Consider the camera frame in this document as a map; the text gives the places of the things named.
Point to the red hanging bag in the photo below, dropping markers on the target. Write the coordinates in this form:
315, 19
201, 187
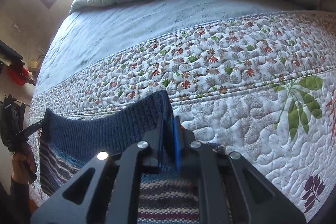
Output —
19, 76

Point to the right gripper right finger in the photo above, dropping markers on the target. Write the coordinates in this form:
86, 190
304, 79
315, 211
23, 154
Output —
230, 188

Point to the floral quilted bedspread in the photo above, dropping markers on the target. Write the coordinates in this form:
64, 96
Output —
253, 76

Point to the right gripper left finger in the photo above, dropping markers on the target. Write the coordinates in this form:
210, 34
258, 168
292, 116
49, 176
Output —
106, 189

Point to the person's left hand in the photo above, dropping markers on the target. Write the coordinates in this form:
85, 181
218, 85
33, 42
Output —
19, 173

